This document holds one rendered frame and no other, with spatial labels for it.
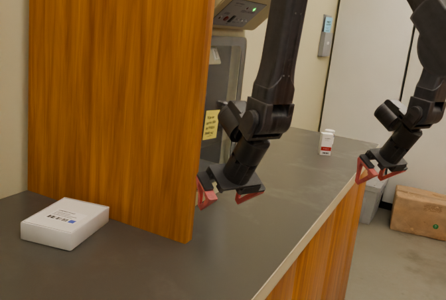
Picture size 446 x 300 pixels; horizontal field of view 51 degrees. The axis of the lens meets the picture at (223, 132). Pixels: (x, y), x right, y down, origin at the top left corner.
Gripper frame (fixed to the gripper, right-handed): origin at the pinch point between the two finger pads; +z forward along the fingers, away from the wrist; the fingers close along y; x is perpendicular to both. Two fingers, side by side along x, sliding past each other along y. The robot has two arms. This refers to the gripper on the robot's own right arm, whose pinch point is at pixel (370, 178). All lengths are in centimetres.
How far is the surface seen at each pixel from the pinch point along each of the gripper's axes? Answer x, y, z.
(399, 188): -74, -218, 130
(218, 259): 9, 52, 7
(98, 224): -10, 70, 17
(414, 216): -49, -210, 131
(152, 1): -33, 62, -28
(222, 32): -38, 37, -18
